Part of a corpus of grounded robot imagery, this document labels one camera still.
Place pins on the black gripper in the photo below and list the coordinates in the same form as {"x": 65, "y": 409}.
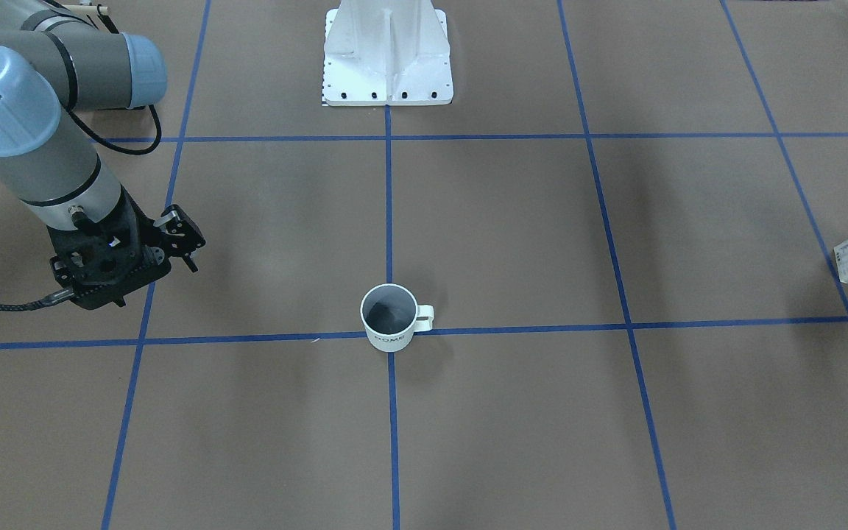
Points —
{"x": 178, "y": 232}

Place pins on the white ceramic mug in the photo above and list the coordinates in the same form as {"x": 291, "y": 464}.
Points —
{"x": 391, "y": 316}

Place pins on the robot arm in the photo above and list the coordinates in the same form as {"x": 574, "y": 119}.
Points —
{"x": 53, "y": 64}

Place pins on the white camera stand pedestal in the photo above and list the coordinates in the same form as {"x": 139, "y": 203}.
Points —
{"x": 386, "y": 53}

